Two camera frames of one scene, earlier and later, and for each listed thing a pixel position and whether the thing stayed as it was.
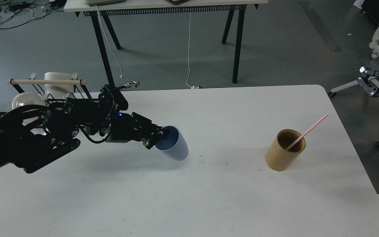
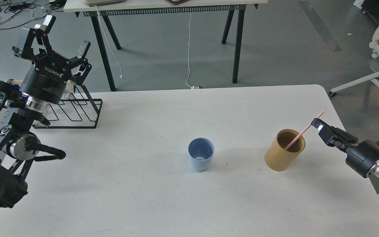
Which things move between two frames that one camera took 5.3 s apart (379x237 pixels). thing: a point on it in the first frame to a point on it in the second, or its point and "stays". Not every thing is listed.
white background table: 136,7 stays
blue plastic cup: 174,145 to 200,150
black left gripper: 126,127 to 45,79
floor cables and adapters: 6,14 stays
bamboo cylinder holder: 277,158 stays
